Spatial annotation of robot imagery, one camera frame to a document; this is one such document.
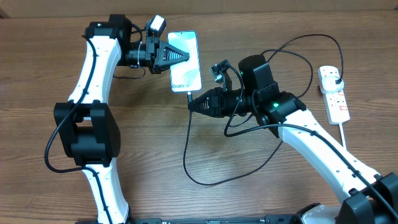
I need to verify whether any white power strip cord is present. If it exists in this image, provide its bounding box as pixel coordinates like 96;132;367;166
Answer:
338;123;348;150

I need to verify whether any Galaxy smartphone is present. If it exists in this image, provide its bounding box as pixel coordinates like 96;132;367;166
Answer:
167;30;201;93

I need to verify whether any white power strip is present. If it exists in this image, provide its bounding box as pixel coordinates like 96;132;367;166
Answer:
317;65;350;124

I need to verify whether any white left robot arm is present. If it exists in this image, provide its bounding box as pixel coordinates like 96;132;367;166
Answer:
44;14;190;223

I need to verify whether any white charger adapter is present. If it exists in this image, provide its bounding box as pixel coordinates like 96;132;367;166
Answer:
320;77;345;94

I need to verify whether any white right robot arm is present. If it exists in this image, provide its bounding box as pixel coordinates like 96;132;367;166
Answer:
188;55;397;223

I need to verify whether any black charger cable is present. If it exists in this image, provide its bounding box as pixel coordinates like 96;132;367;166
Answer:
182;34;345;187

